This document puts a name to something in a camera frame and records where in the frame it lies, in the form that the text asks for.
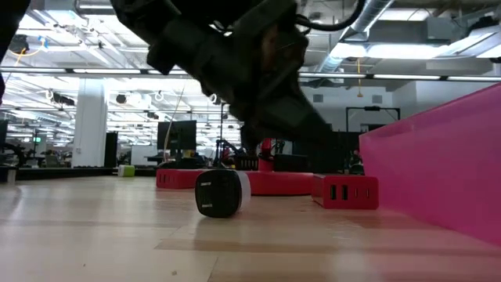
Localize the black ceiling device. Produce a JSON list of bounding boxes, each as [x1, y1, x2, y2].
[[7, 34, 31, 55]]

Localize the silver slanted ventilation duct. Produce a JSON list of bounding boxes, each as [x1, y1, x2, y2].
[[316, 0, 395, 75]]

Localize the black square box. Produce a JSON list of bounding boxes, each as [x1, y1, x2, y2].
[[272, 154, 310, 173]]

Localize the white building column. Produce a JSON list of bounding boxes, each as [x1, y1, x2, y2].
[[71, 78, 109, 168]]

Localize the black background frame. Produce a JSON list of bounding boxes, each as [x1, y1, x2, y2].
[[346, 106, 402, 132]]

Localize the yellow hanging cord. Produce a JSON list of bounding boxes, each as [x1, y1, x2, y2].
[[355, 57, 363, 99]]

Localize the pink translucent tray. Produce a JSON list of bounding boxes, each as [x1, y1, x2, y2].
[[359, 82, 501, 247]]

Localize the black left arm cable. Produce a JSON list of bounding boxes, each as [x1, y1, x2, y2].
[[295, 0, 367, 32]]

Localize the red multiport charger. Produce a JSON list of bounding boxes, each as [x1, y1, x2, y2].
[[312, 174, 380, 210], [155, 168, 207, 190]]

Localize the black background monitor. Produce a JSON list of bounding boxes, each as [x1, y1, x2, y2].
[[157, 120, 198, 152]]

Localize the black slotted crate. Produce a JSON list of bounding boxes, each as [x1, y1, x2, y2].
[[233, 156, 260, 172]]

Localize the black background cabinets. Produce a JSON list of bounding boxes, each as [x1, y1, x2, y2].
[[308, 131, 361, 175]]

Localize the black tall speaker box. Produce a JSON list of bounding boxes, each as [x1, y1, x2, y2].
[[103, 132, 119, 168]]

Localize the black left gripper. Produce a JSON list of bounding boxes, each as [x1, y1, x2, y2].
[[146, 0, 345, 156]]

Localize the black aluminium table frame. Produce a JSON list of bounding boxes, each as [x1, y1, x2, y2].
[[0, 166, 158, 183]]

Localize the red desk lamp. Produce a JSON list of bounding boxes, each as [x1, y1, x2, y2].
[[245, 137, 315, 197]]

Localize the long light strip fixture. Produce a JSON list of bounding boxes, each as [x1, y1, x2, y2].
[[0, 66, 501, 82]]

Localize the black white plug charger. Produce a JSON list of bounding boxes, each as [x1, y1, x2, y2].
[[194, 168, 252, 219]]

